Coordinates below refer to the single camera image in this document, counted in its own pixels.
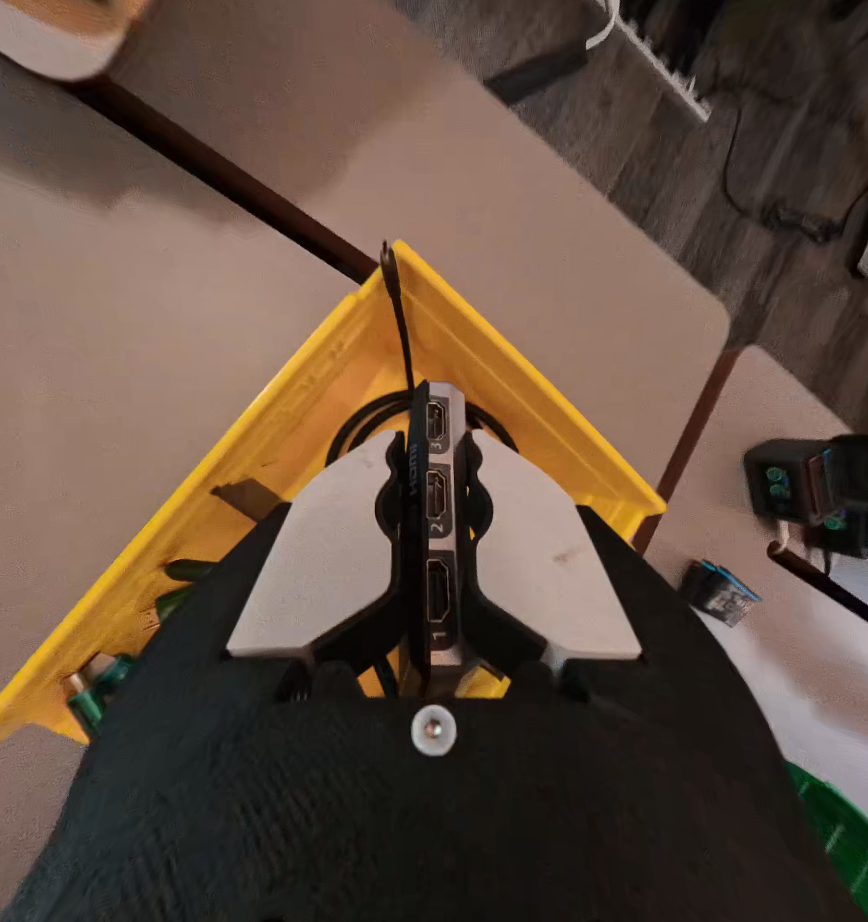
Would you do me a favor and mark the black HDMI switch box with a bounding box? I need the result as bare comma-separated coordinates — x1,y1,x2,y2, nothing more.
324,391,521,471

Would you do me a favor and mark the cardboard box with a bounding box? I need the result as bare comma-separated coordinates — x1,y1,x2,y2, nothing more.
41,0,151,27

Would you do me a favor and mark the black port switch box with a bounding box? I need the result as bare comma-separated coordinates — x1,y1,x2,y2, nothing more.
396,379,472,701

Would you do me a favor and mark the small black blue battery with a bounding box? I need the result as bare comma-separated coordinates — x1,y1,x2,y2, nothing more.
677,559,764,629

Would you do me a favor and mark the black floor cable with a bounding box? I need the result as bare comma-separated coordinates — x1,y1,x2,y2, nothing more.
721,101,842,242

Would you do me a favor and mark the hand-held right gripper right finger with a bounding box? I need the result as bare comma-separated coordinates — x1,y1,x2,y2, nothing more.
465,428,644,668

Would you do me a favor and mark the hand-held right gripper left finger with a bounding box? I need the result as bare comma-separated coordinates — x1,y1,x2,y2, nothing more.
227,430,415,668

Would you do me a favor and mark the green plastic object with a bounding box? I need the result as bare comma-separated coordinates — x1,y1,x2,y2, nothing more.
785,759,868,922

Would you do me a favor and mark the yellow plastic bin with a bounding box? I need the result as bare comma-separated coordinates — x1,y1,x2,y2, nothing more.
0,239,667,759

